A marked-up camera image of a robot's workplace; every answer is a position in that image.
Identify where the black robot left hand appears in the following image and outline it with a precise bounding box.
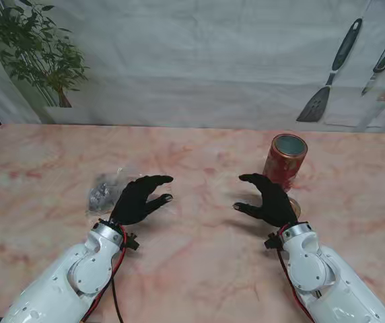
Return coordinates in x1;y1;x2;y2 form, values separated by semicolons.
109;174;174;227

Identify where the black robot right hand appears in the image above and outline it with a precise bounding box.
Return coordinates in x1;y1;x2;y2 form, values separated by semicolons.
233;173;298;228

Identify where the clear plastic bag of tea bags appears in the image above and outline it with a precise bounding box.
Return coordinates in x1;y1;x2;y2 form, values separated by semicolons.
86;167;139;213

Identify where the red floral tea canister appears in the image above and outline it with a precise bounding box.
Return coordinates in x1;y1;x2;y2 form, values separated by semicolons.
262;133;308;192

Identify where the gold round canister lid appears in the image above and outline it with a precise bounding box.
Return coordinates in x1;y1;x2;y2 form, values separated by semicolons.
288;197;302;218

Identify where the black slotted spatula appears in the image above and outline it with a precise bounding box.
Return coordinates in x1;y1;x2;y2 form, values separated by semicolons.
295;17;363;122

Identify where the green leafy plant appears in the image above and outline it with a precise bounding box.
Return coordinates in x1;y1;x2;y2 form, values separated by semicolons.
0;0;91;108

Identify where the red and black left arm cable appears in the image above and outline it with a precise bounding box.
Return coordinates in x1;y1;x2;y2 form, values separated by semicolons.
81;225;128;323

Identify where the red and black arm cable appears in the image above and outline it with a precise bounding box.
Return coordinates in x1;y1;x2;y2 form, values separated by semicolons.
278;248;314;323
81;225;128;323

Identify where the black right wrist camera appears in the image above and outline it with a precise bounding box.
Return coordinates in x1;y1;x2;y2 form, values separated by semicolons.
265;234;283;250

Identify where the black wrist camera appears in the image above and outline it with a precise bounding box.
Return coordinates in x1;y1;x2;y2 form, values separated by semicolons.
123;231;140;252
265;234;283;250

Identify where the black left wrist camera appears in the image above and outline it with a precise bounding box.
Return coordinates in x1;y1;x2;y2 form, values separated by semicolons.
123;231;140;252

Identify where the red and black right arm cable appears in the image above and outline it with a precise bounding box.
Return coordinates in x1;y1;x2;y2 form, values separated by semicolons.
278;248;314;323

